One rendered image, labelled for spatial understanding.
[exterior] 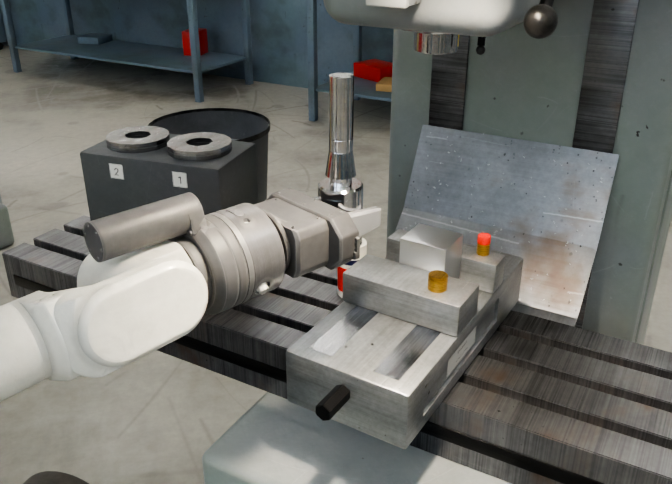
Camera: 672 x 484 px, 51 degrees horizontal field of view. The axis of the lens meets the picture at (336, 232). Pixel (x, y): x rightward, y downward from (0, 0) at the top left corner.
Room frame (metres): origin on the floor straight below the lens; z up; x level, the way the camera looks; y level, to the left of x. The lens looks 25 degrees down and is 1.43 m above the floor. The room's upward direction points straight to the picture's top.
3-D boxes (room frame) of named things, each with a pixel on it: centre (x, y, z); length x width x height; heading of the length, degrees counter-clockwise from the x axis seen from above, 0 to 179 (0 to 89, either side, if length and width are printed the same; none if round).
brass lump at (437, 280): (0.70, -0.11, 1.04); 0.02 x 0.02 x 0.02
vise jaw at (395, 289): (0.72, -0.09, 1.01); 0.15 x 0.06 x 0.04; 58
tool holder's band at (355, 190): (0.68, 0.00, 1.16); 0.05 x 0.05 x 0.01
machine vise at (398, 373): (0.75, -0.10, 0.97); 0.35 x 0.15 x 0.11; 148
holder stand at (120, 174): (0.97, 0.24, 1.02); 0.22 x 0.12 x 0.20; 71
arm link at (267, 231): (0.62, 0.06, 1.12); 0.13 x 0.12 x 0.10; 43
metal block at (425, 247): (0.77, -0.12, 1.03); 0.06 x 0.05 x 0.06; 58
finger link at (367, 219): (0.66, -0.02, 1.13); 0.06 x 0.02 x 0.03; 133
